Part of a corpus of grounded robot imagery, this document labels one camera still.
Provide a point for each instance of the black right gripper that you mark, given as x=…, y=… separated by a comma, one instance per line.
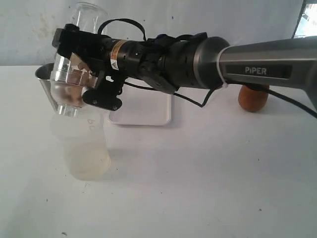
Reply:
x=98, y=52

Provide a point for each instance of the clear plastic shaker body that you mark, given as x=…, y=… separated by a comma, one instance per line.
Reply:
x=88, y=17

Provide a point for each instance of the stainless steel cup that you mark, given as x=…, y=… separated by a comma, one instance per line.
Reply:
x=43, y=74

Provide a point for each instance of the clear plastic shaker lid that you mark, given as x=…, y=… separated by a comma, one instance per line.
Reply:
x=68, y=98

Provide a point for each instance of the brown wooden cup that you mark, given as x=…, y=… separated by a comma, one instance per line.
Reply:
x=251, y=100

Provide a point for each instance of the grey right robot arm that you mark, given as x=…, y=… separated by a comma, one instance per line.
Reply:
x=193, y=61

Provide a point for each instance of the white rectangular tray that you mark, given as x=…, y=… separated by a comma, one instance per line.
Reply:
x=142, y=107

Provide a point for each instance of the translucent plastic deli container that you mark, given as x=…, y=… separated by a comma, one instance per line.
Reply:
x=83, y=143

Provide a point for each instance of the dark window frame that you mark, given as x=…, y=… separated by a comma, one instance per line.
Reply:
x=299, y=17

